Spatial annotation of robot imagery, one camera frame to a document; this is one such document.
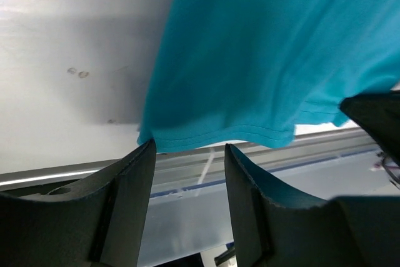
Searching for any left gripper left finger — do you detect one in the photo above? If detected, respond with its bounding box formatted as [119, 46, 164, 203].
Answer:
[1, 140, 156, 266]

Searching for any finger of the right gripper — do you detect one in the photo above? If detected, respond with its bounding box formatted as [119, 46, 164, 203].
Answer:
[339, 91, 400, 164]

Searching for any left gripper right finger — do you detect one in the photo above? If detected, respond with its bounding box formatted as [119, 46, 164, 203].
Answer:
[224, 144, 399, 266]

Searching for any teal t shirt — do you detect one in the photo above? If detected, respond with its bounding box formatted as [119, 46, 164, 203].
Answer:
[137, 0, 399, 153]

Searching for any aluminium rail frame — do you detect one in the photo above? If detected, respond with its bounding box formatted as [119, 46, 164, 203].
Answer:
[1, 128, 398, 199]

